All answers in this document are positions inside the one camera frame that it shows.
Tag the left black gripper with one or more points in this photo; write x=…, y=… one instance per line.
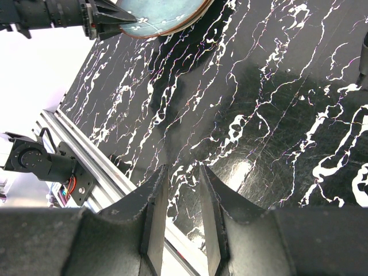
x=99, y=19

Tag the black wire dish rack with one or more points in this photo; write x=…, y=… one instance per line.
x=363, y=63

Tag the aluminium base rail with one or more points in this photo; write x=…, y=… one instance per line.
x=180, y=256

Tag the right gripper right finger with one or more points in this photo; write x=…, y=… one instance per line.
x=243, y=239

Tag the blue glazed plate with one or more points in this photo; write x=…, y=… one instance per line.
x=160, y=17

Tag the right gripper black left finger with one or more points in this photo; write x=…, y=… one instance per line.
x=126, y=238

